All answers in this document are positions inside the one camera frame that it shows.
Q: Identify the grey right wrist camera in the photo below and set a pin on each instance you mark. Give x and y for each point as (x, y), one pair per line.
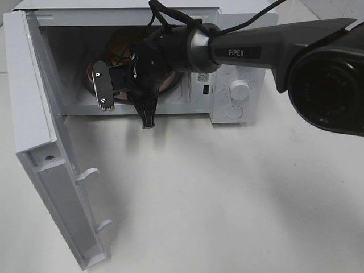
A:
(107, 82)

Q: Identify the burger with lettuce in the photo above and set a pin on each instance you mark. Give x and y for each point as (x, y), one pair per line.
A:
(118, 47)

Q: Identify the white microwave door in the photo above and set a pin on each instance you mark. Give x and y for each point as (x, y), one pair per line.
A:
(42, 142)

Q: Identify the pink round plate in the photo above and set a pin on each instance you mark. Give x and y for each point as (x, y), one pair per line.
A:
(89, 73)

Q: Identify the round white door button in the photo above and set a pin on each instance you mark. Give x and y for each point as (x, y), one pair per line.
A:
(234, 113)

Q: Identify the white microwave knob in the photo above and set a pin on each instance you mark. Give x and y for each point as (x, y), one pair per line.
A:
(239, 90)

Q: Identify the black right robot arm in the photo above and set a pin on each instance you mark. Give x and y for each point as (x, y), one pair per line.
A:
(318, 63)

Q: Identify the glass microwave turntable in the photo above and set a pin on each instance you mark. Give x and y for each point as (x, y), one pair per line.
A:
(170, 84)

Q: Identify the white microwave oven body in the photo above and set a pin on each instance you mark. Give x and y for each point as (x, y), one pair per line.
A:
(50, 46)

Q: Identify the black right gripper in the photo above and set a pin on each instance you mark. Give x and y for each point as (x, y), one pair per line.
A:
(148, 71)

